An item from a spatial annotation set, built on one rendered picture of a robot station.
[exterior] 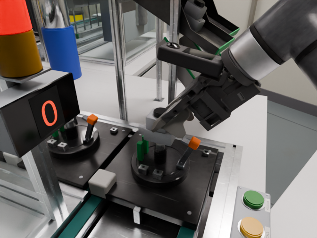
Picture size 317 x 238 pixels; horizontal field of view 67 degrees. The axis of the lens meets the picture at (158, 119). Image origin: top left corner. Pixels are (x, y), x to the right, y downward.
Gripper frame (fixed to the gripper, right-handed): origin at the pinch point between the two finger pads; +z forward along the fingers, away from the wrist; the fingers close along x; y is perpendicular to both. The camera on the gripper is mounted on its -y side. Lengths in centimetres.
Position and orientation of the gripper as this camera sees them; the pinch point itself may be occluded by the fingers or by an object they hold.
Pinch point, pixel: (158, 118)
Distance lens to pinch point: 50.3
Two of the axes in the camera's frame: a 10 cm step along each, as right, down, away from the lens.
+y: 7.1, 7.0, 1.0
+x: 3.7, -4.9, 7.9
